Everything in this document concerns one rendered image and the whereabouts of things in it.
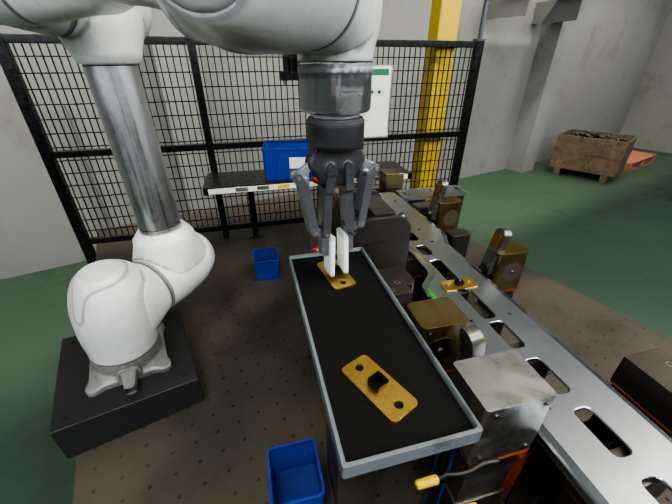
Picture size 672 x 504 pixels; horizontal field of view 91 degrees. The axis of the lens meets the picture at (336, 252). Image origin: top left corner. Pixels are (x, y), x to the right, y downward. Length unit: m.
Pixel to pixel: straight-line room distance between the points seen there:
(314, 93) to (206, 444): 0.78
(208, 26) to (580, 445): 0.64
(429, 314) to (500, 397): 0.19
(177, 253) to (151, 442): 0.45
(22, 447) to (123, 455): 1.21
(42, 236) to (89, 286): 2.61
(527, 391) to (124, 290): 0.77
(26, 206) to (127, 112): 2.56
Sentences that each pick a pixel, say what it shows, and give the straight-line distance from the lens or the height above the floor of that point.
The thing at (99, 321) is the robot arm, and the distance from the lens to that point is 0.87.
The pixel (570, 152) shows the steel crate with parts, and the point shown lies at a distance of 5.97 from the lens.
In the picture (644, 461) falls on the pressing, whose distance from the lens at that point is 0.67.
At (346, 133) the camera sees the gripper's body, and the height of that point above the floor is 1.39.
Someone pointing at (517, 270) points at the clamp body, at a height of 0.99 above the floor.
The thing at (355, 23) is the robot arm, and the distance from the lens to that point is 0.38.
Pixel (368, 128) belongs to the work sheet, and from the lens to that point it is 1.69.
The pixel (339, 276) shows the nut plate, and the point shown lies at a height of 1.16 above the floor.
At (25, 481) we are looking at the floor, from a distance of 2.05.
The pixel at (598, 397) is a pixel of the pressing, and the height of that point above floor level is 1.00.
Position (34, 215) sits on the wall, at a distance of 3.40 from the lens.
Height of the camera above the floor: 1.47
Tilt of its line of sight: 30 degrees down
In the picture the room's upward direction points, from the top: straight up
